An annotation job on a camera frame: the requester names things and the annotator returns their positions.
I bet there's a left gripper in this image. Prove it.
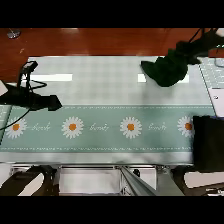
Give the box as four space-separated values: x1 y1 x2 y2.
37 94 64 112

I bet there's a dark green T-shirt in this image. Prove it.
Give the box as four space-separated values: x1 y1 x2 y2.
140 48 190 88

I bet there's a black garment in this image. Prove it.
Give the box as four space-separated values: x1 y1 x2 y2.
192 114 224 173

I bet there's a black cable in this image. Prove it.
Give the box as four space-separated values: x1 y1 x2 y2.
0 79 48 132

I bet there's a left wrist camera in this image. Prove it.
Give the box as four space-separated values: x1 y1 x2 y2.
17 60 40 88

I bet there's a silver frame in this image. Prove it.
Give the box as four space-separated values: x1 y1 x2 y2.
9 162 188 197

